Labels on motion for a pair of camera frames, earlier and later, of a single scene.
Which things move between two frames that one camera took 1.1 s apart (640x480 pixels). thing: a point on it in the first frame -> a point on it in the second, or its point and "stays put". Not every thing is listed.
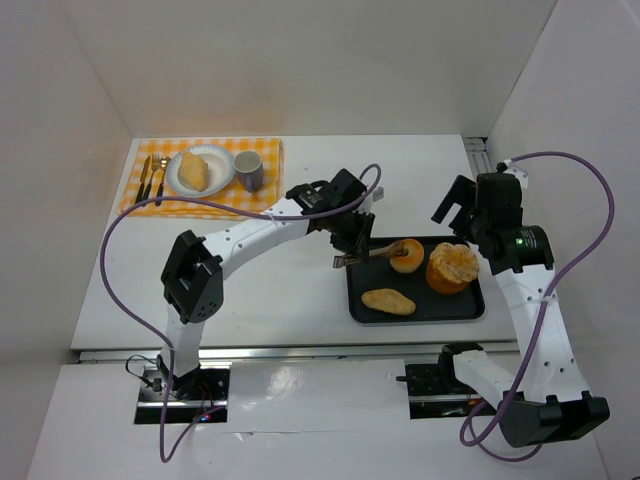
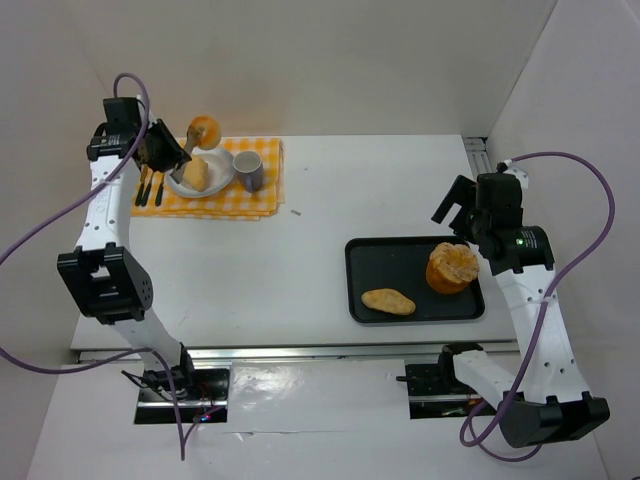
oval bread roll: (390, 301) stays put
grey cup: (249, 167) stays put
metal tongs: (393, 248) -> (193, 132)
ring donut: (412, 261) -> (212, 131)
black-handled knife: (142, 179) stays put
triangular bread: (193, 171) stays put
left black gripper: (354, 238) -> (163, 145)
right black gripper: (455, 201) stays put
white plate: (221, 168) stays put
